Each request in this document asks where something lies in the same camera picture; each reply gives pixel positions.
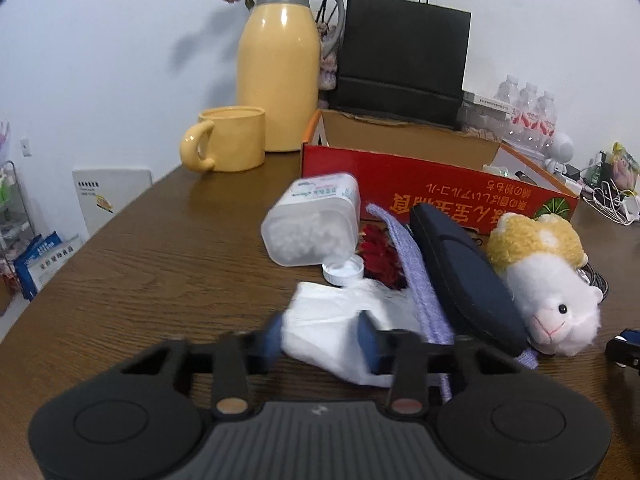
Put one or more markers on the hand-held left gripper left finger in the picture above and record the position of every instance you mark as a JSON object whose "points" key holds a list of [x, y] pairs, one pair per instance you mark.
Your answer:
{"points": [[273, 340]]}

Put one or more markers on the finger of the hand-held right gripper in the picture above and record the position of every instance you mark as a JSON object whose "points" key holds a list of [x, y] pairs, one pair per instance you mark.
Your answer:
{"points": [[625, 352]]}

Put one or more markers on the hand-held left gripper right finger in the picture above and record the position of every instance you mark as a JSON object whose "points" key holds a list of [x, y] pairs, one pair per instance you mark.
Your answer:
{"points": [[367, 345]]}

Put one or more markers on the white jar lid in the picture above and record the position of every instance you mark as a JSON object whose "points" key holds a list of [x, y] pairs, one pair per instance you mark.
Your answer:
{"points": [[345, 272]]}

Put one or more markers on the purple knitted cloth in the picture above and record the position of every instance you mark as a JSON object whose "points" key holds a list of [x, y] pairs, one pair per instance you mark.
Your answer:
{"points": [[415, 270]]}

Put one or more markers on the yellow white plush toy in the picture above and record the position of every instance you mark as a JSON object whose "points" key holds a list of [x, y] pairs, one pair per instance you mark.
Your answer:
{"points": [[550, 300]]}

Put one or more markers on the clear cotton swab jar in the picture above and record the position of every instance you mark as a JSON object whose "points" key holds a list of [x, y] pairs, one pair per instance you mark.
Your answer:
{"points": [[305, 230]]}

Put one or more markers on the dark blue glasses case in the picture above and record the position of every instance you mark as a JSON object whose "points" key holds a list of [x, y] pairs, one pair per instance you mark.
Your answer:
{"points": [[465, 280]]}

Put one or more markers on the red cardboard box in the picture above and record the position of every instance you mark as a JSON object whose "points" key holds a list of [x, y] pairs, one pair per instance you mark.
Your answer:
{"points": [[400, 180]]}

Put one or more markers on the red artificial flower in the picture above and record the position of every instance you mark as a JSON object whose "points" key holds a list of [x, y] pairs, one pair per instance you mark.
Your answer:
{"points": [[377, 255]]}

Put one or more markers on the dark green bottle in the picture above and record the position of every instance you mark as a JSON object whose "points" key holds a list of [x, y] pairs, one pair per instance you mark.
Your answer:
{"points": [[597, 167]]}

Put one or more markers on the small wrapped flower bouquet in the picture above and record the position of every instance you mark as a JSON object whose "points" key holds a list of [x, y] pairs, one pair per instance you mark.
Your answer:
{"points": [[625, 165]]}

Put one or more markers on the yellow mug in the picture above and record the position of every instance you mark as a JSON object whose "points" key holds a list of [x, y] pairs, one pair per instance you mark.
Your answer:
{"points": [[235, 140]]}

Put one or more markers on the white robot figurine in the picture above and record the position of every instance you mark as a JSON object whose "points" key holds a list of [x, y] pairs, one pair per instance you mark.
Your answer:
{"points": [[562, 147]]}

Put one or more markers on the white flat carton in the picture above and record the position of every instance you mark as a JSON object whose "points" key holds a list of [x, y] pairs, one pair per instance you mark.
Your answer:
{"points": [[110, 200]]}

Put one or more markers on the blue white packets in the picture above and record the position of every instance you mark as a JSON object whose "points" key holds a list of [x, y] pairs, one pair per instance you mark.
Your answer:
{"points": [[45, 265]]}

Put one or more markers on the clear water bottle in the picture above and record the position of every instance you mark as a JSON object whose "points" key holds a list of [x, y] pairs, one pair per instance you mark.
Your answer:
{"points": [[506, 95], [526, 110], [546, 117]]}

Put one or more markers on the clear container of seeds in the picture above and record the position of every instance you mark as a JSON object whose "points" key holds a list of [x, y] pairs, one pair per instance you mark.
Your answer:
{"points": [[480, 122]]}

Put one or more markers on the yellow thermos jug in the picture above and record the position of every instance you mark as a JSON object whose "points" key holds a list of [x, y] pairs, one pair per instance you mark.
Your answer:
{"points": [[277, 70]]}

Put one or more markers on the white flat box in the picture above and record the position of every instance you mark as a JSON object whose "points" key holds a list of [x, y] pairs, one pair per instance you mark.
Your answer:
{"points": [[485, 101]]}

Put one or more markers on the mottled pink vase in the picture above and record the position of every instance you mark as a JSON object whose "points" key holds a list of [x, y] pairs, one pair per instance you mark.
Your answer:
{"points": [[327, 67]]}

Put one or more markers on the black paper bag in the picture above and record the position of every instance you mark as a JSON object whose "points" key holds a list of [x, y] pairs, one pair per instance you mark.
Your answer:
{"points": [[400, 50]]}

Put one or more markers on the white wall socket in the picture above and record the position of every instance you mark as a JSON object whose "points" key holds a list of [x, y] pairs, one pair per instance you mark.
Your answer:
{"points": [[25, 146]]}

